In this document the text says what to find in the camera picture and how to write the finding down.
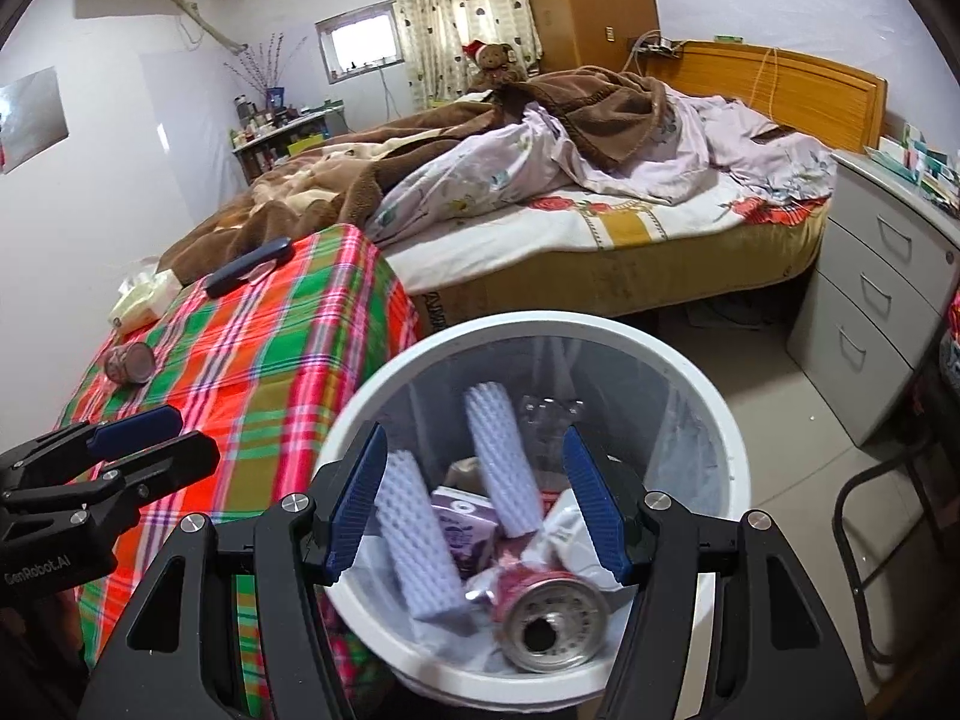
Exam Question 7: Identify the patterned curtain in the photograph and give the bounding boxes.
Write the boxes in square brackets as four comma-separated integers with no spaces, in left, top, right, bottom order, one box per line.
[382,0,542,102]

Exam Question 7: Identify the white plastic bin liner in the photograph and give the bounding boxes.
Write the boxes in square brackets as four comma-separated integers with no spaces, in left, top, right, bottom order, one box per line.
[352,337,721,676]

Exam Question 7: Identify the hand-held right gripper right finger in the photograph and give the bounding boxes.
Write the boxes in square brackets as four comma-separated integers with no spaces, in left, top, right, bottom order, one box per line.
[561,424,886,720]

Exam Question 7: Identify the lavender foam fruit net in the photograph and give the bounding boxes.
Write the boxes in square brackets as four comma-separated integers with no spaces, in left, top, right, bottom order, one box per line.
[375,450,467,622]

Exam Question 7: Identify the wrapped wall pipe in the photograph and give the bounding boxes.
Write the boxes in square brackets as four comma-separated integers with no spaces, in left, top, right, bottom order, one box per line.
[176,0,248,53]

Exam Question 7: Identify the small window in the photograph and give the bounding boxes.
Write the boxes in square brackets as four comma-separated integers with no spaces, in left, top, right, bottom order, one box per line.
[315,0,406,83]

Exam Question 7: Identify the dried branches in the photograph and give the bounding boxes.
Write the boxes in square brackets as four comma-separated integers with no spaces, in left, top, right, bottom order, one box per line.
[225,34,308,98]

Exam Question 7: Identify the red drink can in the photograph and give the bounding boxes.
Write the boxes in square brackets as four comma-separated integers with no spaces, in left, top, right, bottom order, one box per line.
[101,341,157,387]
[480,551,612,674]

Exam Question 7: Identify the wooden headboard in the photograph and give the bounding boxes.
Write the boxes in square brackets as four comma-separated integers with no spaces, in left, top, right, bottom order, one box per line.
[645,40,888,155]

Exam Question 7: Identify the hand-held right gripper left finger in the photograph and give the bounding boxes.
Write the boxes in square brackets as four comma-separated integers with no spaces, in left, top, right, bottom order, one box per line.
[75,420,391,720]

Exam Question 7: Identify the white foam fruit net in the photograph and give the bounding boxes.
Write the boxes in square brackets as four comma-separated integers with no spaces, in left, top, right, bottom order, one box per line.
[463,384,545,539]

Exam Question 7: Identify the purple drink carton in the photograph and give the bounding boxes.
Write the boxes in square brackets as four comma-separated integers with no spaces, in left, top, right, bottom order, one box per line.
[429,485,500,578]

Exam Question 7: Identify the black metal chair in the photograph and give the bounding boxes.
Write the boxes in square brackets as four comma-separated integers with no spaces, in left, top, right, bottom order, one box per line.
[836,435,960,691]

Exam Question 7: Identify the dark blue glasses case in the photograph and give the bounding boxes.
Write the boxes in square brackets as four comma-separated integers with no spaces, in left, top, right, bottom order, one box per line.
[204,236,295,299]

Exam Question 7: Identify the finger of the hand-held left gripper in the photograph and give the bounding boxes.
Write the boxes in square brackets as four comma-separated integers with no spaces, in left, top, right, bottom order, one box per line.
[0,405,183,492]
[0,431,221,533]

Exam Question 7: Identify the plaid cloth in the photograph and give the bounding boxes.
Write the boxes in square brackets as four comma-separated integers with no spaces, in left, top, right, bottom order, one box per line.
[56,223,421,720]

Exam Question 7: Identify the white trash bin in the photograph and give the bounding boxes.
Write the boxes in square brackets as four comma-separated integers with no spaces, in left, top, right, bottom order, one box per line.
[307,313,753,706]

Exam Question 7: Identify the brown blanket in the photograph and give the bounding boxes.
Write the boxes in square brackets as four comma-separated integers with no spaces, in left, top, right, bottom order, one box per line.
[157,66,680,286]

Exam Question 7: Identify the bed with floral sheet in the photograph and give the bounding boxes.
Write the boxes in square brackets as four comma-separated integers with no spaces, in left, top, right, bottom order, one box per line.
[375,165,837,320]

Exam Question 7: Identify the red patterned cloth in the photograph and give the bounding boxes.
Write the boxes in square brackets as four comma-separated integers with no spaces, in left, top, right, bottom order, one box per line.
[937,292,960,406]

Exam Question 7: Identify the row of bottles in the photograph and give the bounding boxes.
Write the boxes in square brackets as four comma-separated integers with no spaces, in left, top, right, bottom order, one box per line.
[231,86,301,151]

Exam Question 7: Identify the brown teddy bear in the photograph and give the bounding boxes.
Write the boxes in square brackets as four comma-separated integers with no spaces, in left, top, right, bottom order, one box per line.
[461,40,530,95]

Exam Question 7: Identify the wooden wardrobe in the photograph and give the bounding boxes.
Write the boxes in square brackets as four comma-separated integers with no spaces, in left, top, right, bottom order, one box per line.
[514,0,661,76]

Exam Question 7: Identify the pale floral duvet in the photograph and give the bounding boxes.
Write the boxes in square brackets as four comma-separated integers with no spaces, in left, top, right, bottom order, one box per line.
[364,86,837,245]

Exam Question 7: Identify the grey drawer cabinet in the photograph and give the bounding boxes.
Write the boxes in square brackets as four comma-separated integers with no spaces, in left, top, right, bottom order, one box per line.
[786,148,960,447]

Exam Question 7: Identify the pile of small boxes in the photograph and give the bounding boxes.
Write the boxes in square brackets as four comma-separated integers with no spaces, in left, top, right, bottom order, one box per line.
[874,124,960,211]

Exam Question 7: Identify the cluttered shelf unit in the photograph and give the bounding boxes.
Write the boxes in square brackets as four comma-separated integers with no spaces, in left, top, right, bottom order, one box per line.
[231,106,350,185]

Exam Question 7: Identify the silver wall poster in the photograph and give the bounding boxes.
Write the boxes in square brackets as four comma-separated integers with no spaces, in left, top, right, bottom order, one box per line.
[0,66,70,175]

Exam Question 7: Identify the yellow tissue pack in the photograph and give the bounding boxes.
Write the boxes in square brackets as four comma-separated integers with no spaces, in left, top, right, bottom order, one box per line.
[109,270,183,335]

